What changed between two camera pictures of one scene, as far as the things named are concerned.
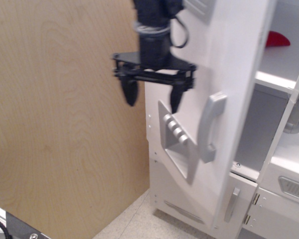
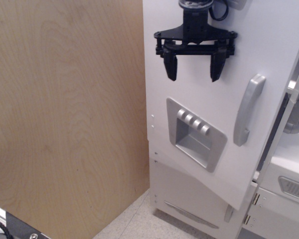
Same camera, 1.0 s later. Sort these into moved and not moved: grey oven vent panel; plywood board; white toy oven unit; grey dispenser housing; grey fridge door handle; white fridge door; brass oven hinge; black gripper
Moved: white fridge door; black gripper; grey fridge door handle; grey dispenser housing
Not moved: brass oven hinge; plywood board; grey oven vent panel; white toy oven unit
